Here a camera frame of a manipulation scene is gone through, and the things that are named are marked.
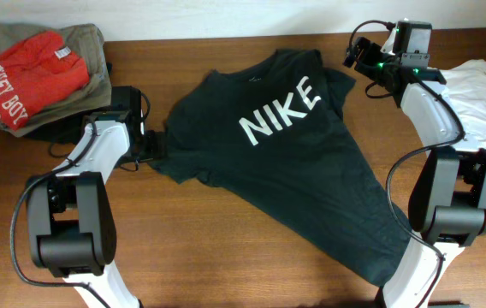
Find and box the dark green Nike t-shirt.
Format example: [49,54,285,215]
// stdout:
[151,50,409,287]

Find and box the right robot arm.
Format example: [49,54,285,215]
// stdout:
[343,21,486,308]

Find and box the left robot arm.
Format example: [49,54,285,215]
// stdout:
[16,86,163,307]

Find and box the black folded garment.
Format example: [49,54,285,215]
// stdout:
[0,62,112,144]

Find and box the olive folded garment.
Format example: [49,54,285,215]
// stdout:
[0,23,112,137]

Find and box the red folded printed shirt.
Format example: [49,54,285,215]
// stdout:
[0,31,90,131]

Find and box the right black cable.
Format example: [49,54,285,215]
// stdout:
[345,20,466,308]

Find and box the black cable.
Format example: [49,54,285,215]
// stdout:
[9,119,111,308]
[345,20,466,308]

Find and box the left black cable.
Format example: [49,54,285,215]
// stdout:
[9,119,111,308]

